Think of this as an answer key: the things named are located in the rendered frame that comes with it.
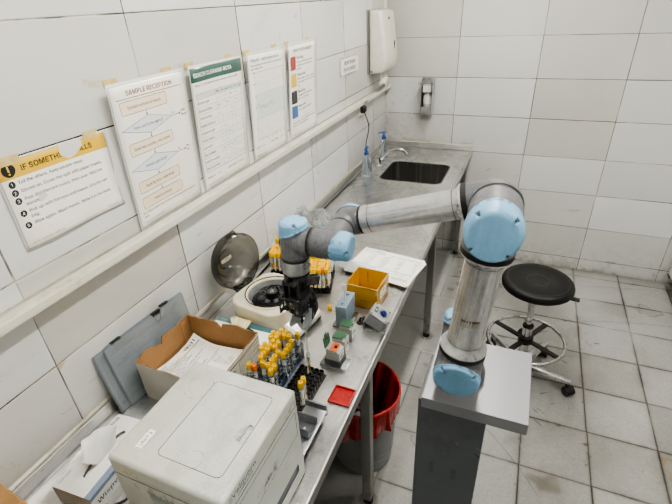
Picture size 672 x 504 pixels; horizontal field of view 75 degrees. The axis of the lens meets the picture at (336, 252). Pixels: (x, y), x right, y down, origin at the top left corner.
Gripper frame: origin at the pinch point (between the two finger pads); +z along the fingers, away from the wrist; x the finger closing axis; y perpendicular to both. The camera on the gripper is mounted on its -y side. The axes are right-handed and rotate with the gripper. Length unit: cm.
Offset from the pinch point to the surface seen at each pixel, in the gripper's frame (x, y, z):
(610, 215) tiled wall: 120, -248, 59
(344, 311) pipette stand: 2.2, -25.8, 13.4
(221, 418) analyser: 1.3, 42.0, -8.0
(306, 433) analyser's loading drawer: 10.2, 22.9, 15.9
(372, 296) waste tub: 8.2, -39.7, 14.9
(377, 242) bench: -6, -92, 22
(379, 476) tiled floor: 16, -31, 109
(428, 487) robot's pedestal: 40, -4, 63
